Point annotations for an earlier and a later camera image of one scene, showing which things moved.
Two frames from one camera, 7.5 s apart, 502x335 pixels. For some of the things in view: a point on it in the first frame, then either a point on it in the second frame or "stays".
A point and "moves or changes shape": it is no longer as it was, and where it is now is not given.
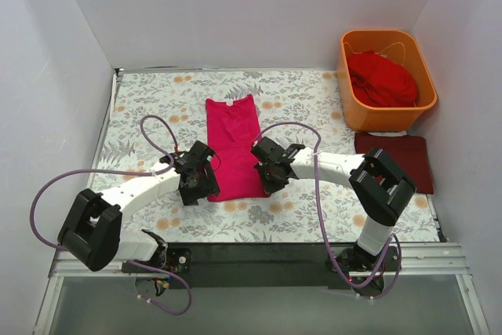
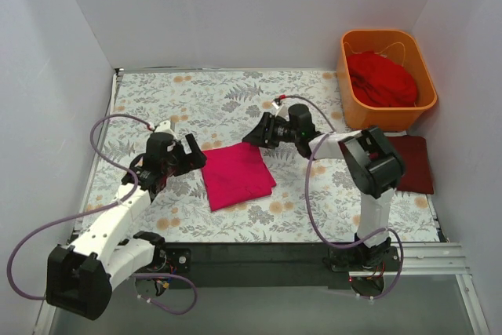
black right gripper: [261, 164] to [266, 131]
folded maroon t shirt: [408, 154] stays
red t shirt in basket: [379, 81] stays
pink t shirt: [232, 128] moves or changes shape
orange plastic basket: [401, 46] stays
